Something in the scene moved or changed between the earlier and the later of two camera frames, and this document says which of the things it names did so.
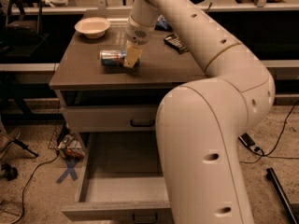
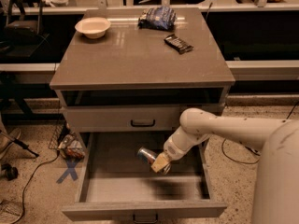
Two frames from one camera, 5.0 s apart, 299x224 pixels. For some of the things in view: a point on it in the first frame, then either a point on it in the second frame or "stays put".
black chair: (22, 32) stays put
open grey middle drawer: (120, 180) stays put
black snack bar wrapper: (174, 41) stays put
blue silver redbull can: (112, 58) -> (147, 155)
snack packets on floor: (70, 147) stays put
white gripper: (137, 35) -> (172, 148)
